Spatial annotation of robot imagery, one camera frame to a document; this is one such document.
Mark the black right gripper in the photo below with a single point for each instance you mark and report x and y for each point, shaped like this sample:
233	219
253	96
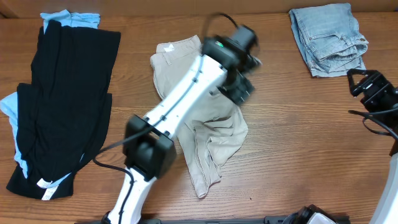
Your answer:
369	94

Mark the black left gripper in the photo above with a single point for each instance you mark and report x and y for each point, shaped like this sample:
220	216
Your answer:
240	91

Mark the beige khaki shorts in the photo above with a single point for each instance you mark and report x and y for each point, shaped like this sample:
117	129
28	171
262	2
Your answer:
215	129

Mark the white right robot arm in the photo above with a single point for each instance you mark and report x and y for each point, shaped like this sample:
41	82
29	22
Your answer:
386	210

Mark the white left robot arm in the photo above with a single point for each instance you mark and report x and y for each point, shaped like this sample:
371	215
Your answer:
201	85

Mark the folded light blue jeans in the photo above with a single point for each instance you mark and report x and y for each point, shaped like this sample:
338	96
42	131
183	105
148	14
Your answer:
328	39

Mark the black garment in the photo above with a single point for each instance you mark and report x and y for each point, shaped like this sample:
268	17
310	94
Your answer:
64	112

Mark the light blue garment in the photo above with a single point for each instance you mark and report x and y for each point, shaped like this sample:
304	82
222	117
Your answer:
70	19

